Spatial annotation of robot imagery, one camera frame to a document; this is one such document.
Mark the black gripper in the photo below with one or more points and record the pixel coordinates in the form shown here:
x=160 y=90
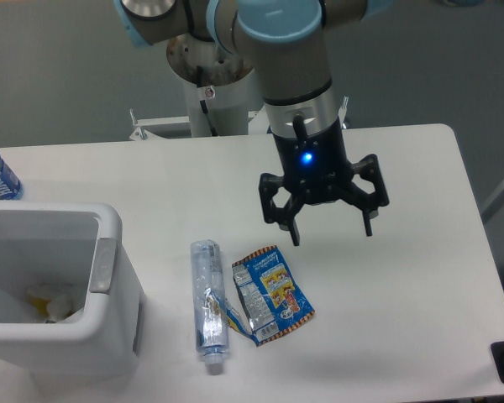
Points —
x=318 y=172

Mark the white trash can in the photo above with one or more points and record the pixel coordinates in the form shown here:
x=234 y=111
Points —
x=80 y=244

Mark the blue snack wrapper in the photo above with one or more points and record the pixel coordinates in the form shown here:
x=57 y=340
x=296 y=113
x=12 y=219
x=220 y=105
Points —
x=273 y=303

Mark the white pedestal foot bracket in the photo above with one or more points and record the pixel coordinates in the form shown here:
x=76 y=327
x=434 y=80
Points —
x=159 y=128

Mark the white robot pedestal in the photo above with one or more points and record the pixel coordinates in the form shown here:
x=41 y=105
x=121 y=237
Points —
x=216 y=86

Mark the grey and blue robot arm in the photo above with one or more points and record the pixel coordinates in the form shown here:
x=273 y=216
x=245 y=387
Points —
x=283 y=42

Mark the yellow white trash in bin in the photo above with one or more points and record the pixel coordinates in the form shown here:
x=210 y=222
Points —
x=56 y=302

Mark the crushed clear plastic bottle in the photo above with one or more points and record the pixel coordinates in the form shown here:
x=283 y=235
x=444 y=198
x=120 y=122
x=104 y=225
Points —
x=209 y=303

